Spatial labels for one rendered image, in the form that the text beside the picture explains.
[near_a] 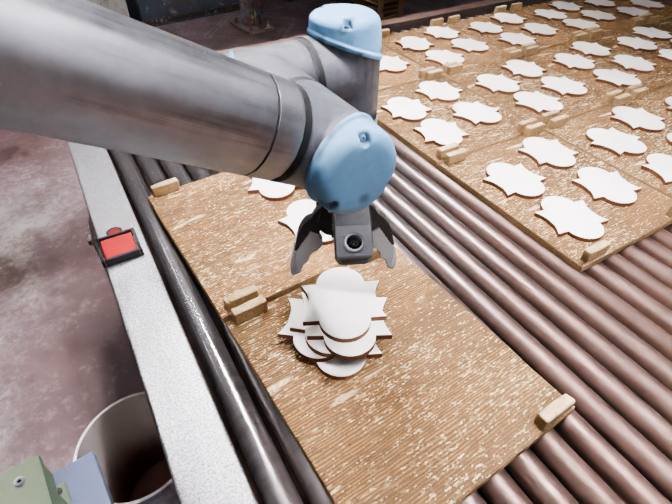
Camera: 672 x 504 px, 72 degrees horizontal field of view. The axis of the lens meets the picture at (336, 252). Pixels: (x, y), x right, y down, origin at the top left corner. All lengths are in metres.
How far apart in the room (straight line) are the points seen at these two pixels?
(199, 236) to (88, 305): 1.39
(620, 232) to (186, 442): 0.88
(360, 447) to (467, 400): 0.17
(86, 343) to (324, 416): 1.58
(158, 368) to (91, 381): 1.24
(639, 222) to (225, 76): 0.96
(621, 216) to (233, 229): 0.80
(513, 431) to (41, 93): 0.64
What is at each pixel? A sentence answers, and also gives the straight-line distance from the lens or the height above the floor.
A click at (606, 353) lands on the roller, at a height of 0.92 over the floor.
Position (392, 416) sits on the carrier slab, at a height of 0.94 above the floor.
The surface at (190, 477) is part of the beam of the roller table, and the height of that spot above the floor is 0.91.
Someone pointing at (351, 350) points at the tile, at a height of 0.98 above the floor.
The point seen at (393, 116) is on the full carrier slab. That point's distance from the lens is 1.34.
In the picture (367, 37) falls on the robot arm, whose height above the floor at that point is 1.38.
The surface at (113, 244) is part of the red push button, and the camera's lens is 1.01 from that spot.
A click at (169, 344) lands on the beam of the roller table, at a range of 0.81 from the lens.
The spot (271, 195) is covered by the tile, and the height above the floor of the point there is 0.95.
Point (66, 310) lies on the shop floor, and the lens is 2.32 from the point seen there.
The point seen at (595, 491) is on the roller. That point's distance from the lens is 0.73.
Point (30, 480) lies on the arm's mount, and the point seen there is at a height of 0.96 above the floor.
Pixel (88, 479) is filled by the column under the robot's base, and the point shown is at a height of 0.87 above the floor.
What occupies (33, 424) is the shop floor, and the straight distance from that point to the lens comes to 2.02.
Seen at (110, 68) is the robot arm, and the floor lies 1.44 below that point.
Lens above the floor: 1.53
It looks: 43 degrees down
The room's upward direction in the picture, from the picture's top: straight up
